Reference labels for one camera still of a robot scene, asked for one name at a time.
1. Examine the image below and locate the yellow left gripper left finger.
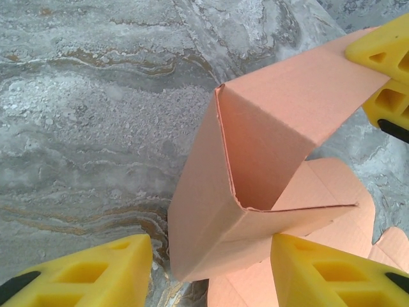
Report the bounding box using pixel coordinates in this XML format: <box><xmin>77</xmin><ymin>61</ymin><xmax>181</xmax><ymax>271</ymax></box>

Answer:
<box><xmin>0</xmin><ymin>233</ymin><xmax>153</xmax><ymax>307</ymax></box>

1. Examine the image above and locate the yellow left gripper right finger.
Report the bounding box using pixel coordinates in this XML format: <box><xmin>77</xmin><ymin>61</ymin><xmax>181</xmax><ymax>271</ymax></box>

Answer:
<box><xmin>270</xmin><ymin>232</ymin><xmax>409</xmax><ymax>307</ymax></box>

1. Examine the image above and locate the orange paper box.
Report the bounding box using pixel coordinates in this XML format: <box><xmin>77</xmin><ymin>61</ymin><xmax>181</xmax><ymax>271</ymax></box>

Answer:
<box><xmin>167</xmin><ymin>27</ymin><xmax>409</xmax><ymax>307</ymax></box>

